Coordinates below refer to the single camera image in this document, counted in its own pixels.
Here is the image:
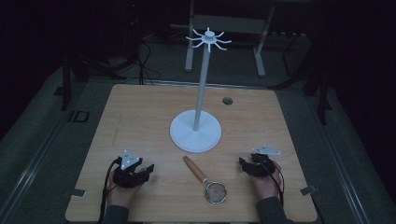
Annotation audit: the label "wooden handle mesh strainer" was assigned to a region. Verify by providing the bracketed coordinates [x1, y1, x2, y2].
[182, 155, 228, 205]

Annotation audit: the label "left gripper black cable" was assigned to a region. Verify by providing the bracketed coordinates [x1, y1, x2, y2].
[97, 156, 123, 224]

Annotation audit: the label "black metal stand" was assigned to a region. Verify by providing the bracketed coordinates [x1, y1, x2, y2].
[269, 31, 333, 126]
[53, 54, 129, 112]

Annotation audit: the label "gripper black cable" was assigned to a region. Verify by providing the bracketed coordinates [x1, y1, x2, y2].
[260, 160, 286, 209]
[97, 156, 123, 224]

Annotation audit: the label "black rectangular floor bracket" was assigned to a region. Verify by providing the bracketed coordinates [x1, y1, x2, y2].
[67, 109, 91, 123]

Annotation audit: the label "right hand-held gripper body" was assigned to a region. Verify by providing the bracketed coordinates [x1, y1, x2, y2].
[247, 145, 282, 178]

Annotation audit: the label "black floor cables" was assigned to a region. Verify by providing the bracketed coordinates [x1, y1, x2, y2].
[129, 18, 163, 86]

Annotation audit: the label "person's left hand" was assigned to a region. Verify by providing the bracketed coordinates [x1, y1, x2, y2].
[106, 174, 145, 209]

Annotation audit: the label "white metal desk frame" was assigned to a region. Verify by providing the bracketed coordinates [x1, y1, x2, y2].
[184, 0, 276, 78]

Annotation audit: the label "person's right hand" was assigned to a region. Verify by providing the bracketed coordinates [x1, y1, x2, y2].
[247, 161, 283, 201]

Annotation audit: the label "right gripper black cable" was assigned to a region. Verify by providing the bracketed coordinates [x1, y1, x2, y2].
[260, 160, 286, 209]

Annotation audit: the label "white hook rack stand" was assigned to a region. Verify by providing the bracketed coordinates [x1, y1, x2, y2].
[169, 26, 233, 154]

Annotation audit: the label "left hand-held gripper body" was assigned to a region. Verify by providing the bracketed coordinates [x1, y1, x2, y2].
[112, 149, 149, 189]

